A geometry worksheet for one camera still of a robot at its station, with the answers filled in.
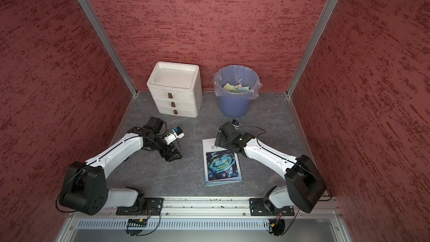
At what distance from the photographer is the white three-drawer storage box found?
92cm

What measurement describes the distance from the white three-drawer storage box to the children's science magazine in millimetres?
277

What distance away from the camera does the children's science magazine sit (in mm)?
829
